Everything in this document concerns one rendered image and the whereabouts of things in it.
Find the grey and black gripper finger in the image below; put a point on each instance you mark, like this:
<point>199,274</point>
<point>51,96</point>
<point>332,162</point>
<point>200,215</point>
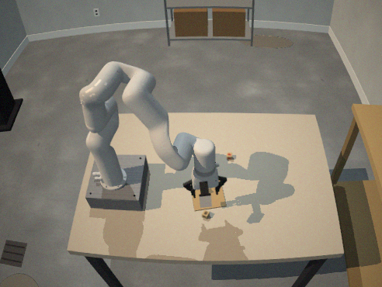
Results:
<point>188,185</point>
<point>222,181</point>

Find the tan flat mat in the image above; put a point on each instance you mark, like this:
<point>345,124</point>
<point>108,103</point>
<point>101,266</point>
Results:
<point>217,200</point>

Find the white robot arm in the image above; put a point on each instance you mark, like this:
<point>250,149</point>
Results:
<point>139,100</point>

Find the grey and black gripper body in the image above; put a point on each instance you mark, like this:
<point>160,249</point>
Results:
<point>212,181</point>

